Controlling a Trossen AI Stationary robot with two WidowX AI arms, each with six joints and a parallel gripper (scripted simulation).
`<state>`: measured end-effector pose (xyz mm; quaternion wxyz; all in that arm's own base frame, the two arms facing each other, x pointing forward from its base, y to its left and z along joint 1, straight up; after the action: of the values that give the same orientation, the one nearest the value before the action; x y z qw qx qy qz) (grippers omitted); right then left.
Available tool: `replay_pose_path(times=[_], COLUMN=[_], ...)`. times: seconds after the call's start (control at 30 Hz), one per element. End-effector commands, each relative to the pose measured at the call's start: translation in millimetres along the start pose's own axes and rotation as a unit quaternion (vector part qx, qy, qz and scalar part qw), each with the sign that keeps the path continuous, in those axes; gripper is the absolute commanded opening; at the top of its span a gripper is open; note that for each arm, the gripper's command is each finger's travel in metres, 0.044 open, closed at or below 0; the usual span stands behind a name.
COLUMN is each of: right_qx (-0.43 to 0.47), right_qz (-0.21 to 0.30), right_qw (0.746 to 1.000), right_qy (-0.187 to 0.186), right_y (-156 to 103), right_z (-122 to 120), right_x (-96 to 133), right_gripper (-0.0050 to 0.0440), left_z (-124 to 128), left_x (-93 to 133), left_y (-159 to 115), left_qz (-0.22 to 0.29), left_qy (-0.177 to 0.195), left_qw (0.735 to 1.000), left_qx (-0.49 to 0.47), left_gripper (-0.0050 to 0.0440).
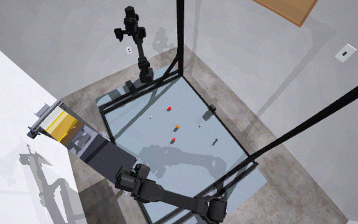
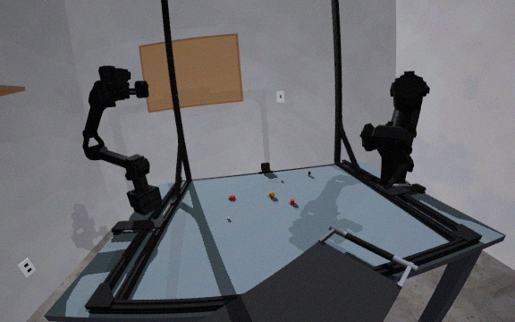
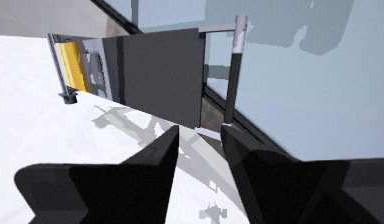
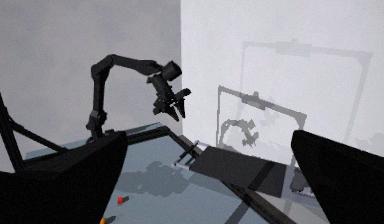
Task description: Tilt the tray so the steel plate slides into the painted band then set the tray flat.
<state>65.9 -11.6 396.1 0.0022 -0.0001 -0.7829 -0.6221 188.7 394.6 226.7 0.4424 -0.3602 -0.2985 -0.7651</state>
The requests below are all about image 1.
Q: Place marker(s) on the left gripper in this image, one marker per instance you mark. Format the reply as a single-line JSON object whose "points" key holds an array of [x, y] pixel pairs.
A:
{"points": [[126, 171]]}

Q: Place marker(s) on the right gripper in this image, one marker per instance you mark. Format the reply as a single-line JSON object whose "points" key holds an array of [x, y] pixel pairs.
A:
{"points": [[130, 31]]}

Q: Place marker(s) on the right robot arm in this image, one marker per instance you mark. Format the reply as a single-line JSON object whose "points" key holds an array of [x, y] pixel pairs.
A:
{"points": [[131, 22]]}

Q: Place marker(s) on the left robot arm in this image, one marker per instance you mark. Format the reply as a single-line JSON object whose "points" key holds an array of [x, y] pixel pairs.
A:
{"points": [[152, 192]]}

